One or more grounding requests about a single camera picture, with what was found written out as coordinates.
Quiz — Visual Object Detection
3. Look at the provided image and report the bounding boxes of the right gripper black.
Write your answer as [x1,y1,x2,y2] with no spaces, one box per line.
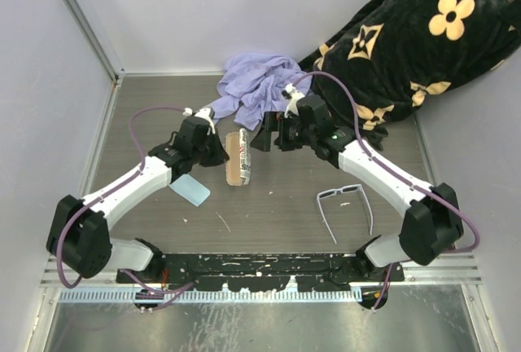
[251,112,317,152]

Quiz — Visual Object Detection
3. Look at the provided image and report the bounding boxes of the printed glasses case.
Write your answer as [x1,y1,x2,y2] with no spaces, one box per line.
[225,128,252,187]

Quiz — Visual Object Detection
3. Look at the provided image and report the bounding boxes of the light blue cleaning cloth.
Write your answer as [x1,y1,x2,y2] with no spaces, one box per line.
[169,174,211,207]

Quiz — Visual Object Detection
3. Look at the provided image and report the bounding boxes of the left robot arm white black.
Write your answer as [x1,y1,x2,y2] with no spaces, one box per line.
[46,116,229,284]

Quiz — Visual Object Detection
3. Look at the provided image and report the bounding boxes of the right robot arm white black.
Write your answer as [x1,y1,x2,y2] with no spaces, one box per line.
[251,95,463,282]

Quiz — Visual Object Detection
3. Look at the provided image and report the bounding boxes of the crumpled lavender cloth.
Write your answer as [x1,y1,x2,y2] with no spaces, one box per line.
[210,52,312,131]

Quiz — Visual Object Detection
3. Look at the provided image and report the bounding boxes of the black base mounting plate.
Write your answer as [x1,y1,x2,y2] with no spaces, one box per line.
[135,253,386,293]

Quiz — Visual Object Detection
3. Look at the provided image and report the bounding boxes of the black floral plush blanket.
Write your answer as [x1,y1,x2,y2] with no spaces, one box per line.
[300,0,520,148]

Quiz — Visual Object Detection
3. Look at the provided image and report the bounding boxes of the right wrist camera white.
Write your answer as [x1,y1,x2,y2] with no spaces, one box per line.
[282,83,305,119]

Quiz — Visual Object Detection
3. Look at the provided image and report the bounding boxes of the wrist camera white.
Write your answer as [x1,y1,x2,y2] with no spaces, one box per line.
[282,83,305,119]
[182,106,217,134]

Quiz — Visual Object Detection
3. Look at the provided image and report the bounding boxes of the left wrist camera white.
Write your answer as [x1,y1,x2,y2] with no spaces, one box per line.
[182,106,217,134]

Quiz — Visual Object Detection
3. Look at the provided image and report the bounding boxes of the white frame sunglasses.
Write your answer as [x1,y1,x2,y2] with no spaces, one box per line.
[315,183,374,244]

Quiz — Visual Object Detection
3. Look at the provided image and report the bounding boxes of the aluminium frame post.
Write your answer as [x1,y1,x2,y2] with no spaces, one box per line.
[64,0,125,82]

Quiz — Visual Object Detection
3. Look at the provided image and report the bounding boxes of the slotted grey cable duct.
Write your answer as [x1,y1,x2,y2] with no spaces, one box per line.
[58,283,362,305]

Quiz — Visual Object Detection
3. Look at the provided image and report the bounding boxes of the aluminium front rail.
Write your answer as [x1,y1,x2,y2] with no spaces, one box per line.
[40,254,483,287]

